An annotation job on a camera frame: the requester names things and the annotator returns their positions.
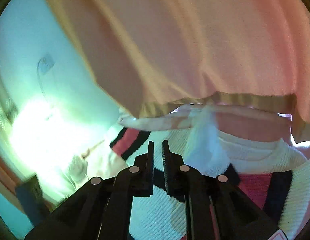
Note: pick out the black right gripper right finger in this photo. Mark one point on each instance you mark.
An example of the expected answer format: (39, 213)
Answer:
(214, 208)

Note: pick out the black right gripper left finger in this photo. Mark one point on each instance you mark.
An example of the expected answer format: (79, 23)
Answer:
(101, 208)

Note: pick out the white knit sweater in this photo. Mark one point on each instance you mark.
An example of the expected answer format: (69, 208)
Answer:
(274, 175)

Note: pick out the white wall socket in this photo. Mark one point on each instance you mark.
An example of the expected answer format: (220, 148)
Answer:
(45, 64)

